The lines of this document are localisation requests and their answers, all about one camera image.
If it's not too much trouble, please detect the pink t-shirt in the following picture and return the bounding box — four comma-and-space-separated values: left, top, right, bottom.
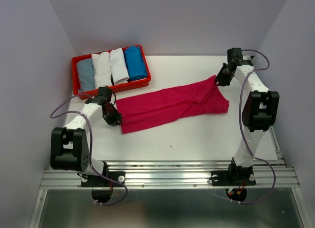
116, 76, 229, 134

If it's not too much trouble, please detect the red plastic tray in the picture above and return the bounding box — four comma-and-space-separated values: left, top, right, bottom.
71, 45, 151, 97

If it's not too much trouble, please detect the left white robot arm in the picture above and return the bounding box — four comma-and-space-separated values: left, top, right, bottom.
50, 87, 122, 186

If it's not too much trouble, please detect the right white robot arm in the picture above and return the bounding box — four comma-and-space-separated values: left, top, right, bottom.
215, 48, 280, 184

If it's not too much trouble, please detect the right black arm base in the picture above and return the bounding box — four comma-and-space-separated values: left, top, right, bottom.
210, 164, 256, 187

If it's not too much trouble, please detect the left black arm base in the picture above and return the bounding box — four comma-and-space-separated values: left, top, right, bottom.
80, 171, 126, 189

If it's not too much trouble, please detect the white textured rolled t-shirt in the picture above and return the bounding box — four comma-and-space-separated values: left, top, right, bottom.
92, 52, 112, 89

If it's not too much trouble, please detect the grey rolled t-shirt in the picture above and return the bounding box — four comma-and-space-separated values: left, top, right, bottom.
76, 58, 95, 93

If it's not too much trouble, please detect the blue rolled t-shirt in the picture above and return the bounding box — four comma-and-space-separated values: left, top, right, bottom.
124, 46, 147, 82

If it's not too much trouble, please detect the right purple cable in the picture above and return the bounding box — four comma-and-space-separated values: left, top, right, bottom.
211, 49, 277, 204

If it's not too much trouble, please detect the aluminium mounting rail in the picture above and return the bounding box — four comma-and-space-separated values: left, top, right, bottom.
40, 159, 300, 190

